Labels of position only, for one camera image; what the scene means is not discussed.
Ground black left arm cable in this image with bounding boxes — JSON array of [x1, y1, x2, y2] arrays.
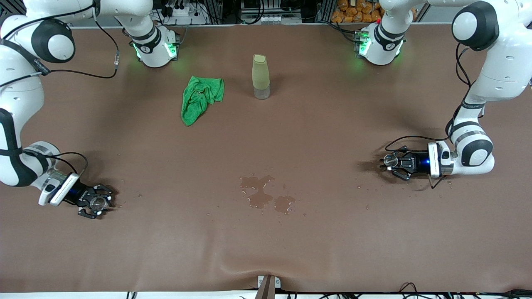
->
[[384, 42, 485, 190]]

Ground orange snack bags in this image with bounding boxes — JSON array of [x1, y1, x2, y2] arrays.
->
[[331, 0, 385, 23]]

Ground green cloth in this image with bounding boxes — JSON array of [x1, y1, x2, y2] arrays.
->
[[181, 76, 225, 127]]

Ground grey electronics rack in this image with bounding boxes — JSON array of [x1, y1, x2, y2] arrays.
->
[[240, 0, 303, 25]]

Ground brown table mat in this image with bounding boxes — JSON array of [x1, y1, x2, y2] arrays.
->
[[0, 23, 532, 293]]

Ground white power strip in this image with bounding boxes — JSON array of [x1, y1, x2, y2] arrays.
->
[[160, 0, 208, 25]]

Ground black cable bundle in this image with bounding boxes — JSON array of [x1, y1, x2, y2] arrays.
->
[[287, 282, 532, 299]]

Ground large brown liquid puddle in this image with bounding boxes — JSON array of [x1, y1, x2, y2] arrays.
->
[[240, 174, 296, 215]]

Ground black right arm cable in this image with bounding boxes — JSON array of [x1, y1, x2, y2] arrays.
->
[[0, 4, 120, 175]]

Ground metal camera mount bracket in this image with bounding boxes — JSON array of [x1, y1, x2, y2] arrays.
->
[[257, 275, 282, 299]]

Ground olive green bottle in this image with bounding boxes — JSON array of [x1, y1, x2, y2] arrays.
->
[[252, 54, 271, 100]]

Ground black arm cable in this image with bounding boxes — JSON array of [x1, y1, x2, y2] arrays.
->
[[0, 4, 120, 175], [384, 42, 485, 190]]

